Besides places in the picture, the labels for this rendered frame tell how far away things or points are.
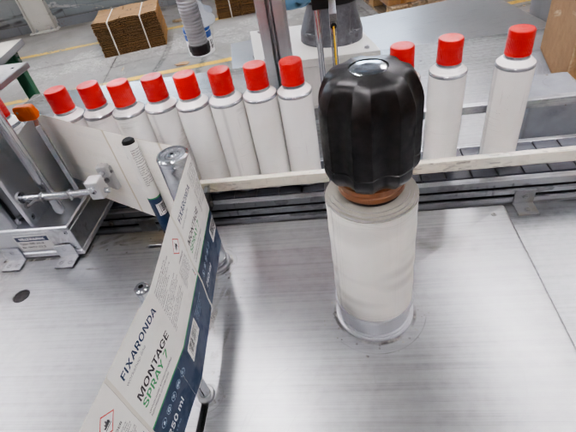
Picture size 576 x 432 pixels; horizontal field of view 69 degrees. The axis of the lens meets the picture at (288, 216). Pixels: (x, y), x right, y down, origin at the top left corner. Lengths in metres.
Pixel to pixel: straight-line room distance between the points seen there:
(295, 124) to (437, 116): 0.21
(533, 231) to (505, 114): 0.18
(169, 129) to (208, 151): 0.07
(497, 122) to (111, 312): 0.61
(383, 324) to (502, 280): 0.17
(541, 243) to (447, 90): 0.26
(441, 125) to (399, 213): 0.33
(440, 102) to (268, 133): 0.25
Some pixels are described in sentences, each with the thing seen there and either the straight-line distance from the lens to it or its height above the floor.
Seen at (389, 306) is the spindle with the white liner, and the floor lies 0.94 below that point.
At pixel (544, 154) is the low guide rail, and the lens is 0.73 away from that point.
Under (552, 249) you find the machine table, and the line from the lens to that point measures 0.70.
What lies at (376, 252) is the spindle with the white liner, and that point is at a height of 1.03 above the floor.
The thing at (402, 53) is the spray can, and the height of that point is 1.08.
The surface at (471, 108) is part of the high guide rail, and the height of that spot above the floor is 0.96.
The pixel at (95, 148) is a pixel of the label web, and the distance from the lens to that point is 0.67.
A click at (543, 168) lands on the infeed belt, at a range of 0.76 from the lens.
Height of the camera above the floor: 1.31
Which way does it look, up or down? 41 degrees down
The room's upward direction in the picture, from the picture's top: 11 degrees counter-clockwise
